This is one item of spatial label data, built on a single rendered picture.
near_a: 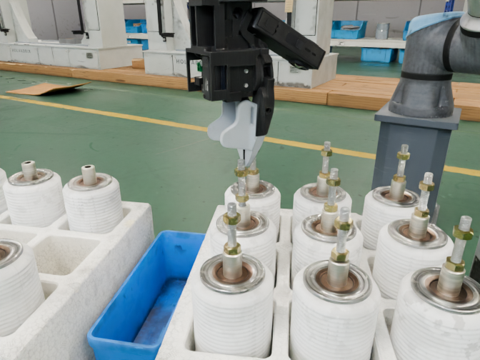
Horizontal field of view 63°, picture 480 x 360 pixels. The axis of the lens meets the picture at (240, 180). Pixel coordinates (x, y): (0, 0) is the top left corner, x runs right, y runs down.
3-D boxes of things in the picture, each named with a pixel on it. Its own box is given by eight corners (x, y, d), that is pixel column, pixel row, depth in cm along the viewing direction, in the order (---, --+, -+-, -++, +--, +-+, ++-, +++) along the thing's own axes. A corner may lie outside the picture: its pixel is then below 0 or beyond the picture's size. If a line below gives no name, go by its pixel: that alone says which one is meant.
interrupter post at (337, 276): (351, 282, 44) (354, 258, 43) (341, 293, 42) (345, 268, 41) (331, 274, 45) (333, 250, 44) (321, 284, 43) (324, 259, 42)
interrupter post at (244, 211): (236, 221, 57) (236, 200, 56) (252, 222, 56) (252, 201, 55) (232, 228, 55) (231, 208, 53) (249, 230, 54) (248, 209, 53)
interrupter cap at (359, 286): (381, 280, 44) (382, 275, 44) (355, 317, 39) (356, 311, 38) (321, 256, 49) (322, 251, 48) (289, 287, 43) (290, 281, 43)
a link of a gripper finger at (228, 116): (204, 163, 53) (201, 96, 49) (242, 156, 56) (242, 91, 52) (214, 171, 50) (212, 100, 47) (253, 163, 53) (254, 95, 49)
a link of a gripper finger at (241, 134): (214, 171, 50) (212, 100, 47) (253, 163, 53) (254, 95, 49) (226, 179, 48) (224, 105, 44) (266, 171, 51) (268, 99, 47)
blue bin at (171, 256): (165, 276, 85) (161, 228, 80) (214, 282, 83) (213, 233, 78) (94, 401, 58) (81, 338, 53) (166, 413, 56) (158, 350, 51)
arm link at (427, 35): (417, 67, 103) (427, 11, 98) (469, 72, 93) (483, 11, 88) (390, 71, 97) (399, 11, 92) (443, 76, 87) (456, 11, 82)
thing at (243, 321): (198, 424, 47) (191, 305, 40) (196, 360, 56) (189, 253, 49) (276, 413, 48) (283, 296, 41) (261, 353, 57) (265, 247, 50)
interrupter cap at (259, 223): (223, 211, 60) (223, 207, 59) (272, 215, 58) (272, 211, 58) (209, 236, 53) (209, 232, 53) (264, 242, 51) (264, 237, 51)
